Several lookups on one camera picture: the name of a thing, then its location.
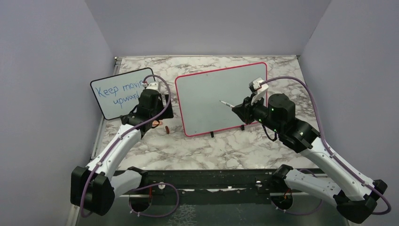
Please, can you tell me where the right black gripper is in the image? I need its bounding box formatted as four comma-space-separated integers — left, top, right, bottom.
233, 92, 283, 134

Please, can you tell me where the white marker pen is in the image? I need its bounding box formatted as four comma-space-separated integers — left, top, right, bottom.
219, 100, 234, 108

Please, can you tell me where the red framed whiteboard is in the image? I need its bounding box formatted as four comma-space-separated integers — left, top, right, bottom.
175, 62, 268, 137

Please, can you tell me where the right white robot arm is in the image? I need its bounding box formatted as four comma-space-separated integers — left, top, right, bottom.
232, 94, 387, 224

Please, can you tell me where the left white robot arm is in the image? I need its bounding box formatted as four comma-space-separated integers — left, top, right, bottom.
70, 88, 173, 218

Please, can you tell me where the black framed written whiteboard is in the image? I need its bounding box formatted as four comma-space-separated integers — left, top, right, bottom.
90, 67, 153, 120

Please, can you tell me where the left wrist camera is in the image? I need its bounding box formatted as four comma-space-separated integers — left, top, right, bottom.
143, 81, 160, 92

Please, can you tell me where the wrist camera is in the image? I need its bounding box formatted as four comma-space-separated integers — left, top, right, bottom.
249, 77, 269, 105
143, 81, 160, 92

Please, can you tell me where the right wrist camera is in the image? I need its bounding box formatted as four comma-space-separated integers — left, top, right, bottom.
249, 77, 269, 105

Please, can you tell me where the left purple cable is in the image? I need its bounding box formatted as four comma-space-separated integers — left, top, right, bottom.
79, 74, 181, 218

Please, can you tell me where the purple cable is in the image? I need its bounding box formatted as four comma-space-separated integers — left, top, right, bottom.
79, 74, 181, 218
255, 76, 392, 216

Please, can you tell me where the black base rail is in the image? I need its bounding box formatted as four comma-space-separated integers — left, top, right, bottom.
86, 167, 335, 207

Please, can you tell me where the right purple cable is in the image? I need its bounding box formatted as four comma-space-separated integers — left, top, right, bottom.
255, 76, 392, 216

